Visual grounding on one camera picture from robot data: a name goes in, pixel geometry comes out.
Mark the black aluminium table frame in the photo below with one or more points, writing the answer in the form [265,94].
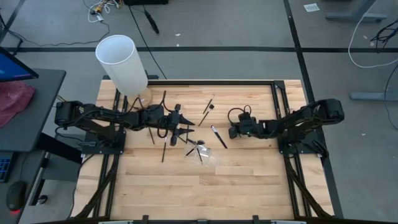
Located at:
[217,82]

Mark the black computer mouse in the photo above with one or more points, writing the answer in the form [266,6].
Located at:
[16,194]

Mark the black desk base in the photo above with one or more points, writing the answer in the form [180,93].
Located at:
[62,149]

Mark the dark grey desk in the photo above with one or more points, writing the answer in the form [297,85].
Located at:
[40,109]

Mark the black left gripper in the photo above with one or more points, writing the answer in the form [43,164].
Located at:
[172,121]

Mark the clear acrylic three-compartment organizer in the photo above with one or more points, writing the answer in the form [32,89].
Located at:
[210,154]

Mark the white paper sheet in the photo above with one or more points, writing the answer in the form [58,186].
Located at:
[311,7]

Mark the keyboard with blue keys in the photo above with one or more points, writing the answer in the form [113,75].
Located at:
[4,168]

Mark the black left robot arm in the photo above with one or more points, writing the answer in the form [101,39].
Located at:
[102,116]

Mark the black brush silver ferrule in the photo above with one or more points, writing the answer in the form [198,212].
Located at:
[163,151]
[219,137]

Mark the black box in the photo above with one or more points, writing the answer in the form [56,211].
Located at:
[146,2]

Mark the computer monitor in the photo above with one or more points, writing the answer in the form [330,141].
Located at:
[12,67]

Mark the thin black makeup brush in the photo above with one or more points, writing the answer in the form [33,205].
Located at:
[209,104]

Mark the small black caster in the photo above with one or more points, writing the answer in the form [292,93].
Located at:
[42,199]

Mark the white cylinder lamp wooden base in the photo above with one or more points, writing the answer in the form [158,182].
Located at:
[121,62]

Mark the pink cloth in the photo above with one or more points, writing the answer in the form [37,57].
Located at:
[14,99]

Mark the black stick-shaped device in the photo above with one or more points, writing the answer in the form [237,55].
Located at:
[151,21]

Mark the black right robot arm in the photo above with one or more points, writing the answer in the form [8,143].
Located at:
[298,119]

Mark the grey desk foot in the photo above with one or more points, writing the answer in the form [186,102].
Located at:
[354,17]
[373,96]

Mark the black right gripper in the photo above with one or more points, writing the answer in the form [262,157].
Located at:
[247,127]

